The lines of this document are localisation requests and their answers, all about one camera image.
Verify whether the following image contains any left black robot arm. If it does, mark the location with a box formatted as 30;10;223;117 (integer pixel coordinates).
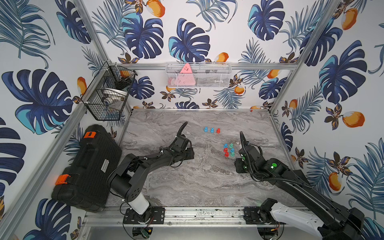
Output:
107;122;195;224

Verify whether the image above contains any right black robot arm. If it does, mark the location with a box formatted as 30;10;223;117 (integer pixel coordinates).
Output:
235;132;365;240

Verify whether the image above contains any pink triangle card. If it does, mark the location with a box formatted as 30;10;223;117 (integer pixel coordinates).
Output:
176;63;196;87

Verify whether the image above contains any black plastic tool case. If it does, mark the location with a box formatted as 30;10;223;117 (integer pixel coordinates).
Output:
52;125;122;213

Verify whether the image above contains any clear mesh wall tray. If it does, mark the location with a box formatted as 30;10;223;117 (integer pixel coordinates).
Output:
165;63;232;88

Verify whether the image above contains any black wire basket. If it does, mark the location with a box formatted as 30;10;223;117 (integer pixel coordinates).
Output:
81;62;138;121

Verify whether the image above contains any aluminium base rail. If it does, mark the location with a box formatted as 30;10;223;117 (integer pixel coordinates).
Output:
82;206;329;227

